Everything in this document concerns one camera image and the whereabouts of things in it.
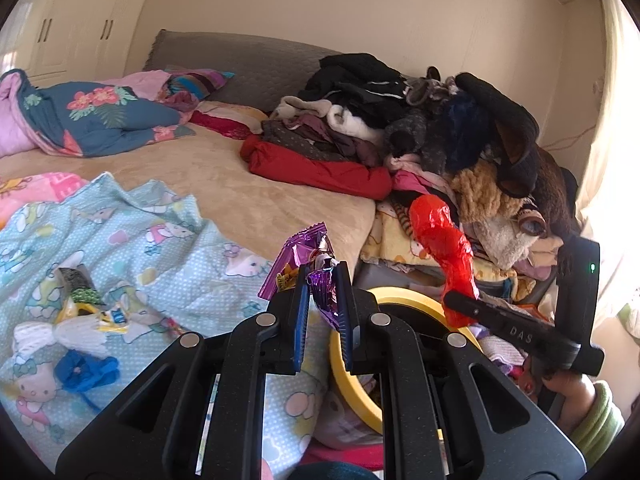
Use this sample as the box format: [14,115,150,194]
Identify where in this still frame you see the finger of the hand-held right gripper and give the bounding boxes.
[444,289,577,361]

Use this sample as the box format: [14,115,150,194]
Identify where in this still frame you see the yellow wrapper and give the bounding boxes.
[54,300,132,336]

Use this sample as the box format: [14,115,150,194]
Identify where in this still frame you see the cream wardrobe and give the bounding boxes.
[0,0,161,81]

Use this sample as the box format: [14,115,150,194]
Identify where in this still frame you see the cream fleece garment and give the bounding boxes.
[470,215,566,268]

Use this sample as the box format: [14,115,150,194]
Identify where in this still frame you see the striped pillow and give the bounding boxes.
[165,67,236,111]

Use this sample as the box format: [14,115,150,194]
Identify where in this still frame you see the cream curtain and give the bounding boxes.
[575,0,640,321]

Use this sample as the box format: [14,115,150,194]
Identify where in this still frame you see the blue floral quilt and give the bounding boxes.
[0,69,198,158]

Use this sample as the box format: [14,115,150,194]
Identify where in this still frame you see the pink cartoon blanket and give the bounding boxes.
[0,172,91,226]

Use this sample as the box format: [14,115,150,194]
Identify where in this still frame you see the purple foil wrapper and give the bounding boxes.
[257,222,343,331]

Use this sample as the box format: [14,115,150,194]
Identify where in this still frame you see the brown plush garment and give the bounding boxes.
[530,145,581,236]

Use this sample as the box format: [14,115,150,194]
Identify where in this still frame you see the person's right hand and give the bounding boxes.
[520,360,598,431]

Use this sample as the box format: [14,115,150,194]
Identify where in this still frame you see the red folded garment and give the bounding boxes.
[240,140,393,201]

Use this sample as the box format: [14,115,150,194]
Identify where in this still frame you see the white fleece garment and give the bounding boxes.
[272,95,386,143]

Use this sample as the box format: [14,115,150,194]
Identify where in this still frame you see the brown dotted garment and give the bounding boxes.
[260,120,361,161]

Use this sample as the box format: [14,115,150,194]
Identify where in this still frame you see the pink pillow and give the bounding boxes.
[100,70,173,101]

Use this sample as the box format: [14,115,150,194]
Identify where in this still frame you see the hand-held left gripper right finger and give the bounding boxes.
[334,260,588,480]

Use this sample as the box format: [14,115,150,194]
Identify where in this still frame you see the dark blue fuzzy garment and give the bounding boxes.
[440,95,493,171]

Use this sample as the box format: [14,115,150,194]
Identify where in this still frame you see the red plastic wrapper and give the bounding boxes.
[409,195,480,331]

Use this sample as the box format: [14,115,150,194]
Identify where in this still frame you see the black jacket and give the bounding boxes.
[297,52,416,111]

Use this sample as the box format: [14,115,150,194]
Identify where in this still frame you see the grey dotted garment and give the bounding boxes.
[385,110,451,171]

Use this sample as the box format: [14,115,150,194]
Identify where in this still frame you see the black fleece garment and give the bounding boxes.
[455,72,541,198]

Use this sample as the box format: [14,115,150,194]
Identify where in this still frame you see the grey fleece garment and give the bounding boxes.
[407,66,456,106]

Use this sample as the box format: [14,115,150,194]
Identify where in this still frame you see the person's teal trousers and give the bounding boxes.
[287,461,383,480]

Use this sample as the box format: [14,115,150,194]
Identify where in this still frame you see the black green wrapper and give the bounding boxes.
[54,266,108,306]

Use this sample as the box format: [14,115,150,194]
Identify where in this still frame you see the blue plastic bag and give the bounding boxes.
[54,349,121,411]

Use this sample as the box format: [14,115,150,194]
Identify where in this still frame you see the dark red lace cloth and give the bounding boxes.
[189,110,256,141]

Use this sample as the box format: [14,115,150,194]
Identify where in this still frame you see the tan fuzzy garment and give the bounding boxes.
[452,160,531,233]

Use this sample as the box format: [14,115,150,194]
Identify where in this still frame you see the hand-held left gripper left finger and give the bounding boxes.
[55,262,313,480]

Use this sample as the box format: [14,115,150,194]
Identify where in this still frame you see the beige plush bedsheet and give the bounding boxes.
[0,125,376,271]

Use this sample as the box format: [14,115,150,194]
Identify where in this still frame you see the brown striped knit garment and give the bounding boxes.
[390,195,426,241]

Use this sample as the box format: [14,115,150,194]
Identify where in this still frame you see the yellow-rimmed trash bin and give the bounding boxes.
[315,287,483,448]

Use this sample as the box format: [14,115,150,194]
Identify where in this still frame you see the grey padded headboard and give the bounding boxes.
[142,30,351,111]

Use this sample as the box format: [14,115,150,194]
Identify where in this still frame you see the light blue cartoon quilt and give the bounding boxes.
[0,172,331,471]

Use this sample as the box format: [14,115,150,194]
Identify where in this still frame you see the lavender sweater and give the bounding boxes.
[467,322,528,378]

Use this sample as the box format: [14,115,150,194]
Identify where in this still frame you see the pink garment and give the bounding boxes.
[392,170,441,196]

